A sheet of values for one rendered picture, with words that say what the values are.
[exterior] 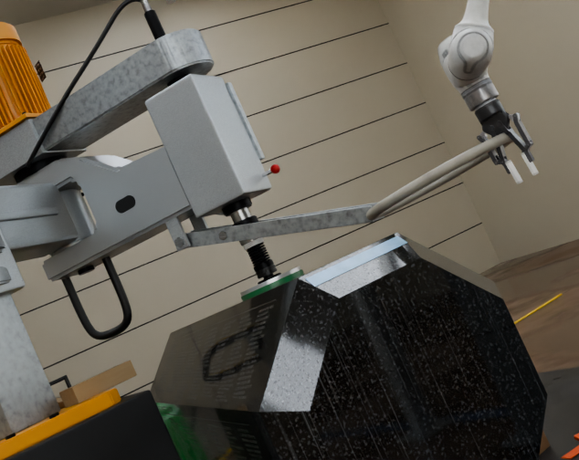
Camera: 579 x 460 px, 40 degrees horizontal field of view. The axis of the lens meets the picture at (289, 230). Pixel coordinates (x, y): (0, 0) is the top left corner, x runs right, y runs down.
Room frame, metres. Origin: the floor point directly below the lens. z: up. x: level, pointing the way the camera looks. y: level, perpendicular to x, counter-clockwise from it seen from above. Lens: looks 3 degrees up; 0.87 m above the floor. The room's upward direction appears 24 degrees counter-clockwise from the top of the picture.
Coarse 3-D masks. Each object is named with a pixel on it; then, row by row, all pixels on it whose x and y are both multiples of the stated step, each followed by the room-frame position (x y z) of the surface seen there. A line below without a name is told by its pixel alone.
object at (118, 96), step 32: (192, 32) 2.54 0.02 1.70; (128, 64) 2.55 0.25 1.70; (160, 64) 2.51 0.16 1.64; (192, 64) 2.52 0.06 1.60; (96, 96) 2.62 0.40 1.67; (128, 96) 2.57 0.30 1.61; (32, 128) 2.72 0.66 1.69; (64, 128) 2.69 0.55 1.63; (96, 128) 2.74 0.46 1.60; (0, 160) 2.79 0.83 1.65
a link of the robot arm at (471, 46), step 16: (480, 0) 2.05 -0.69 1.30; (464, 16) 2.06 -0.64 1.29; (480, 16) 2.04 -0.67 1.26; (464, 32) 2.00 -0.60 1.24; (480, 32) 1.99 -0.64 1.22; (464, 48) 1.98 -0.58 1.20; (480, 48) 1.98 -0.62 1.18; (448, 64) 2.10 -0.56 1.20; (464, 64) 2.01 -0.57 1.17; (480, 64) 2.01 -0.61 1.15
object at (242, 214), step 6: (240, 210) 2.59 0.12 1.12; (246, 210) 2.60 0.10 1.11; (234, 216) 2.59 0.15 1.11; (240, 216) 2.59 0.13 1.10; (246, 216) 2.59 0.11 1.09; (252, 216) 2.59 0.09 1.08; (234, 222) 2.60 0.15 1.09; (240, 222) 2.57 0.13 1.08; (246, 222) 2.57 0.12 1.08; (252, 222) 2.58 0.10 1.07; (246, 240) 2.58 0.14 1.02; (252, 240) 2.58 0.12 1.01
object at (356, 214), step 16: (352, 208) 2.41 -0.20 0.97; (368, 208) 2.39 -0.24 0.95; (256, 224) 2.54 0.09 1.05; (272, 224) 2.51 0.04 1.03; (288, 224) 2.49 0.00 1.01; (304, 224) 2.47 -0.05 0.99; (320, 224) 2.46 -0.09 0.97; (336, 224) 2.44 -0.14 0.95; (352, 224) 2.42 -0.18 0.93; (176, 240) 2.61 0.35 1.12; (192, 240) 2.63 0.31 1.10; (208, 240) 2.61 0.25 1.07; (224, 240) 2.59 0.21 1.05; (240, 240) 2.57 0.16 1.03
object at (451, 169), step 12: (480, 144) 2.14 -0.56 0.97; (492, 144) 2.14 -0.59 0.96; (504, 144) 2.37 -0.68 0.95; (456, 156) 2.12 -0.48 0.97; (468, 156) 2.12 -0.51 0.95; (480, 156) 2.49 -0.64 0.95; (444, 168) 2.11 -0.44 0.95; (456, 168) 2.12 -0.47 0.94; (468, 168) 2.53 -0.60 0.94; (420, 180) 2.13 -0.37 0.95; (432, 180) 2.12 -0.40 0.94; (444, 180) 2.57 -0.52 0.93; (396, 192) 2.18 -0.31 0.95; (408, 192) 2.15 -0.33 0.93; (420, 192) 2.57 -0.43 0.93; (384, 204) 2.21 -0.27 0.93; (396, 204) 2.53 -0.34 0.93; (372, 216) 2.30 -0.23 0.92
